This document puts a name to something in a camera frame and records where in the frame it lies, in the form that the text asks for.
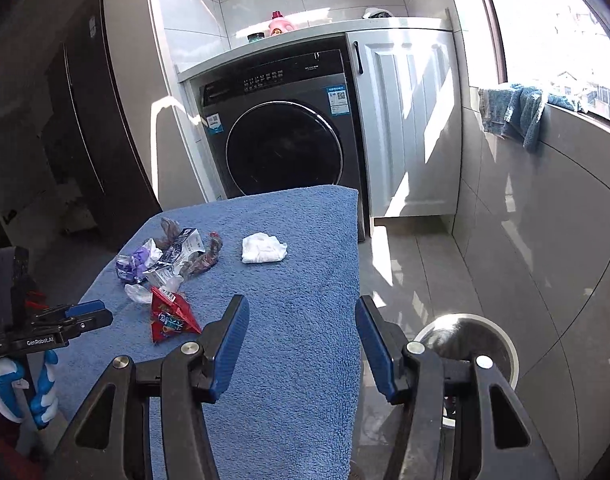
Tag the small brown wrapper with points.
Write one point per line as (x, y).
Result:
(171, 230)

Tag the blue terry towel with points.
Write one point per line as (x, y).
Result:
(295, 310)

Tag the dark grey washing machine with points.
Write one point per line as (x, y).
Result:
(285, 135)

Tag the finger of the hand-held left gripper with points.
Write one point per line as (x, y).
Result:
(97, 319)
(87, 306)

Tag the purple wrapper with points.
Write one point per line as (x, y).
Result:
(137, 262)

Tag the pink detergent bottle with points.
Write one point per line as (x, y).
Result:
(279, 26)

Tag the white countertop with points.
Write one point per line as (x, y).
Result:
(305, 35)

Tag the round steel trash can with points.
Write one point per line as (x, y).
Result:
(452, 332)

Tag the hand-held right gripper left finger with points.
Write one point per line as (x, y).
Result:
(230, 345)

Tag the blue cloth on windowsill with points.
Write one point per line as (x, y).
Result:
(522, 110)

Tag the small clear plastic scrap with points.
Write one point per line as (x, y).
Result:
(137, 294)

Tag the white tissue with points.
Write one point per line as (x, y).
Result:
(262, 249)

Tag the teal jar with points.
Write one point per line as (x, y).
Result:
(257, 37)

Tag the red snack wrapper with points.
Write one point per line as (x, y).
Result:
(172, 317)

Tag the black and white bundle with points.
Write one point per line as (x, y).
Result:
(377, 13)

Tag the window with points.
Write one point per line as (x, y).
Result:
(560, 25)

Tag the crushed white black carton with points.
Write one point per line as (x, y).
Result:
(177, 255)

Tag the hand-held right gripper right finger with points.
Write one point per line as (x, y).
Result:
(380, 352)

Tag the person's left hand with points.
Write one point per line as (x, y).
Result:
(5, 385)

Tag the dark reddish wrapper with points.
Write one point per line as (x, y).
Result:
(205, 257)

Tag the dark refrigerator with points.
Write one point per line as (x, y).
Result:
(100, 125)

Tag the white cabinet door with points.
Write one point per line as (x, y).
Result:
(410, 125)

